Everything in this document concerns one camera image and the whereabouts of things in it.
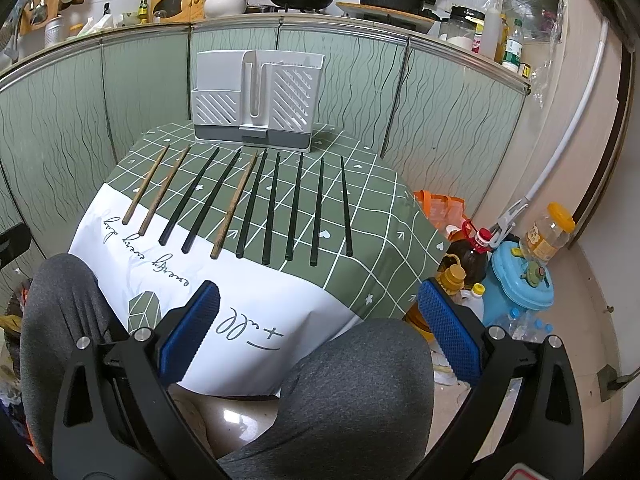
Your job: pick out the clear jar black lid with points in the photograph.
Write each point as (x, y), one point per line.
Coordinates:
(460, 28)

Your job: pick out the white bowl stack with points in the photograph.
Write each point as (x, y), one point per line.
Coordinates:
(225, 1)

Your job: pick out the green checkered tablecloth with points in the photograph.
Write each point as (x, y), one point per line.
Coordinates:
(271, 316)

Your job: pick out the white pipe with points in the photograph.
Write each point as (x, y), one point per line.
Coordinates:
(576, 117)

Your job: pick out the white squeeze bottle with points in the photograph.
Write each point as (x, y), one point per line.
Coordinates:
(491, 33)

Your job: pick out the green label bottle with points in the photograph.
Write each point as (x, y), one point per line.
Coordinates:
(513, 47)

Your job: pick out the white utensil holder caddy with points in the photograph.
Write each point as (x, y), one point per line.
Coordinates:
(263, 98)

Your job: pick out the yellow lid plastic jar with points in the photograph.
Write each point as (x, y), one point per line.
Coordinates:
(548, 234)

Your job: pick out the wooden chopstick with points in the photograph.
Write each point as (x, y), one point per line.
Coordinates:
(224, 226)
(162, 192)
(144, 185)

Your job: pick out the yellow microwave oven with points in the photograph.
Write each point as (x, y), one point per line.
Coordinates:
(177, 11)

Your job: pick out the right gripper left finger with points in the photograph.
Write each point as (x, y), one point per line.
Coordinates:
(115, 418)

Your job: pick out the orange plastic bag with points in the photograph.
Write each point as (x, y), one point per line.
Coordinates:
(446, 213)

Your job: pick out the dark soy sauce bottle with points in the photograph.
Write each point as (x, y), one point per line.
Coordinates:
(471, 246)

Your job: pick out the black chopstick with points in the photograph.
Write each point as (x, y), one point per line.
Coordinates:
(315, 241)
(196, 226)
(346, 212)
(173, 220)
(240, 247)
(266, 247)
(290, 241)

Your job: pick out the wooden cutting board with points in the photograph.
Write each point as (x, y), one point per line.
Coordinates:
(387, 16)

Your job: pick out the grey trouser left leg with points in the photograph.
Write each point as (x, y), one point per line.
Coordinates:
(64, 303)

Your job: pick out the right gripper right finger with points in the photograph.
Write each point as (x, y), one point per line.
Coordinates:
(523, 409)

